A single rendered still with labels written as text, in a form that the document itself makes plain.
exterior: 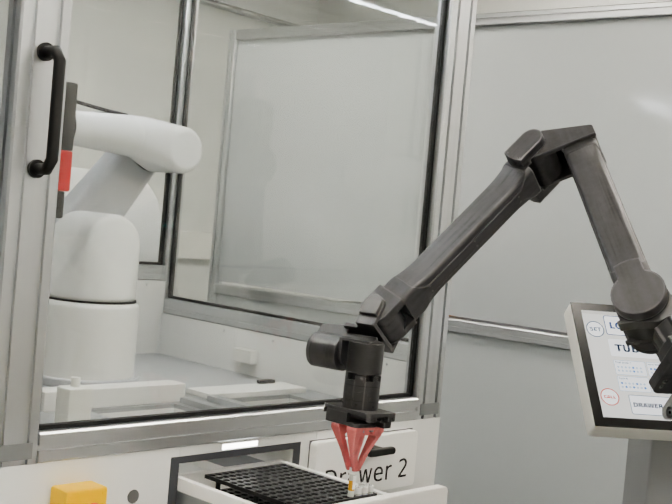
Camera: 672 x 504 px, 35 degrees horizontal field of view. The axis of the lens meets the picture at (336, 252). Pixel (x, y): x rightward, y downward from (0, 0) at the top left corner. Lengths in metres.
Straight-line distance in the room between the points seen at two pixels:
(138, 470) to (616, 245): 0.81
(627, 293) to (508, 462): 2.04
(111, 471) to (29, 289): 0.32
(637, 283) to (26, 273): 0.86
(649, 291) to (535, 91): 2.02
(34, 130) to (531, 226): 2.17
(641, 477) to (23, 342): 1.45
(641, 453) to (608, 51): 1.38
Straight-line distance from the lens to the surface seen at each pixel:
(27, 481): 1.65
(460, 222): 1.78
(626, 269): 1.58
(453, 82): 2.22
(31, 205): 1.58
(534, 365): 3.47
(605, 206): 1.71
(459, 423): 3.63
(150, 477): 1.77
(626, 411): 2.34
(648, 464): 2.49
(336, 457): 2.03
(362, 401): 1.69
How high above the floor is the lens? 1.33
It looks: 2 degrees down
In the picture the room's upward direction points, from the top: 5 degrees clockwise
